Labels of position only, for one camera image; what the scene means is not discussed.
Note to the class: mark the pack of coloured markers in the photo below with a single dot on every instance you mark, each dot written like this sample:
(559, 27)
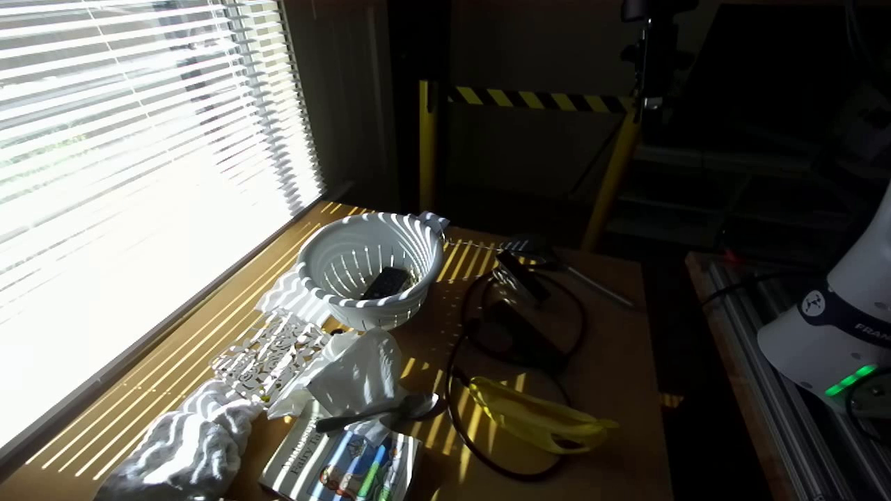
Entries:
(343, 462)

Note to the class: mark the black camera tripod stand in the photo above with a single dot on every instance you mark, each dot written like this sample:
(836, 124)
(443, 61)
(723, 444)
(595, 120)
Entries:
(651, 57)

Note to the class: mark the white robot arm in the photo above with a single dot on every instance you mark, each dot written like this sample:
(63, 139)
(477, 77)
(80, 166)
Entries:
(836, 315)

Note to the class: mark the patterned white sheet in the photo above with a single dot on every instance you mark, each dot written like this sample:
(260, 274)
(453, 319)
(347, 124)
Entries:
(275, 358)

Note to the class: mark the large white window blind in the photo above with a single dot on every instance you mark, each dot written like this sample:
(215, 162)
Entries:
(140, 185)

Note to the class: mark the yellow black hazard barrier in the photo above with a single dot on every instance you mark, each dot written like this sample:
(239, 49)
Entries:
(539, 99)

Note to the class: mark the yellow plastic banana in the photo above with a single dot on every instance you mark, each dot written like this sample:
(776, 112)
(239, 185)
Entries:
(548, 422)

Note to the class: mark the white slotted bowl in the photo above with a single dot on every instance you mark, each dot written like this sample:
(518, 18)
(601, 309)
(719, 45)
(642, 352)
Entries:
(343, 259)

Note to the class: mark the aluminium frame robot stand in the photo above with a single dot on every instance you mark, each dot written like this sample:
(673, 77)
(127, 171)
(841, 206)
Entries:
(769, 418)

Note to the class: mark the crumpled white paper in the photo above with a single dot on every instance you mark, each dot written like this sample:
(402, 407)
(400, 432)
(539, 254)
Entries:
(358, 372)

